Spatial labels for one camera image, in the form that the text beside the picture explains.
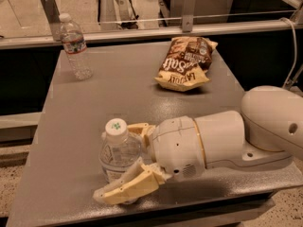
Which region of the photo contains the grey metal bracket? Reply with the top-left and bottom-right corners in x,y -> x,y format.
182,0 -> 196,32
40,0 -> 60,41

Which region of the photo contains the clear red label water bottle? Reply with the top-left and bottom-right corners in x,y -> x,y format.
59,13 -> 93,80

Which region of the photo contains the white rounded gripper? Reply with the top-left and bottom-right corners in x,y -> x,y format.
93,116 -> 205,205

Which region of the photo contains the brown chip bag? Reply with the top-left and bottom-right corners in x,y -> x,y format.
155,36 -> 218,92

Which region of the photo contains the right grey metal bracket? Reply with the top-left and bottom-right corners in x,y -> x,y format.
182,0 -> 196,32

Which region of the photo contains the left grey metal bracket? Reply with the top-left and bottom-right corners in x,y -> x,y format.
40,0 -> 60,41

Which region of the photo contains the grey metal rail frame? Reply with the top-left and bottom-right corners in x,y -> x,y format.
0,19 -> 291,50

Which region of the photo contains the blue label plastic water bottle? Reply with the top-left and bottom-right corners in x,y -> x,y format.
99,118 -> 141,183

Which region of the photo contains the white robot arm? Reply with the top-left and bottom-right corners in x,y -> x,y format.
93,86 -> 303,205

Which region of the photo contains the white cable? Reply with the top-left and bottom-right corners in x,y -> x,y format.
278,16 -> 299,90

